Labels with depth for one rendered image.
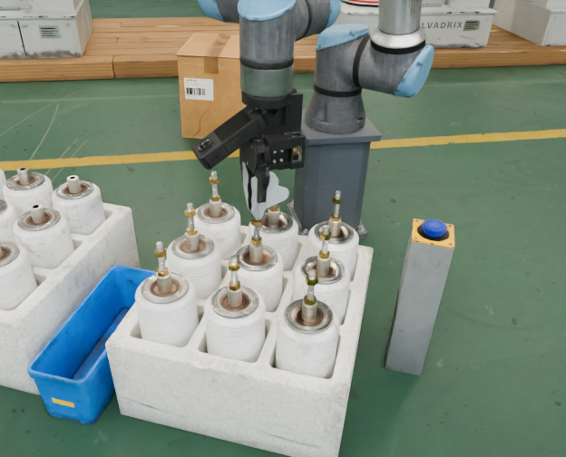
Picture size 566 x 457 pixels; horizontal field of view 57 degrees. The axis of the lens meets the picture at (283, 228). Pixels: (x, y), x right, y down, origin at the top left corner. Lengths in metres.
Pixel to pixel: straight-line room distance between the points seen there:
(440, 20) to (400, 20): 1.83
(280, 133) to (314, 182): 0.53
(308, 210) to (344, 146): 0.20
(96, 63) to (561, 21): 2.40
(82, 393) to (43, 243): 0.29
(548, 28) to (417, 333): 2.53
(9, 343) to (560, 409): 1.00
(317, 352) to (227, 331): 0.14
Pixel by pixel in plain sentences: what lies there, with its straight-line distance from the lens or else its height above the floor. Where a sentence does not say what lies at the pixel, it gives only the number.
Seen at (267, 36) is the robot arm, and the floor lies 0.63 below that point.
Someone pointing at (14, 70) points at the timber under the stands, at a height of 0.05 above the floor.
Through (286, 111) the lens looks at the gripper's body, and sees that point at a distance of 0.78.
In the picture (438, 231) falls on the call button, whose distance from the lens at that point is 0.90.
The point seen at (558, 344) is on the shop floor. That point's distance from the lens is 1.28.
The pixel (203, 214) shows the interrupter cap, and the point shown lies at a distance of 1.03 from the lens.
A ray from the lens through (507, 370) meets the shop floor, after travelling 1.18.
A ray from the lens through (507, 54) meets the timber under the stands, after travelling 3.14.
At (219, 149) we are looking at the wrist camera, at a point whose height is 0.48.
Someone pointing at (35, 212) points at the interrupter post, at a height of 0.27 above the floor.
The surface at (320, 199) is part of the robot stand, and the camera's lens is 1.34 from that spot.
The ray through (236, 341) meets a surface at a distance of 0.82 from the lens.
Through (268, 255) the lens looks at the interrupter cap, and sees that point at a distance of 0.92.
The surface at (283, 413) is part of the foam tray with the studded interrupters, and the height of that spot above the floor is 0.11.
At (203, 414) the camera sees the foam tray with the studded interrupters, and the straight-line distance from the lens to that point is 0.94.
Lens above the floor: 0.81
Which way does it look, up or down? 34 degrees down
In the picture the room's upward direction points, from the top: 2 degrees clockwise
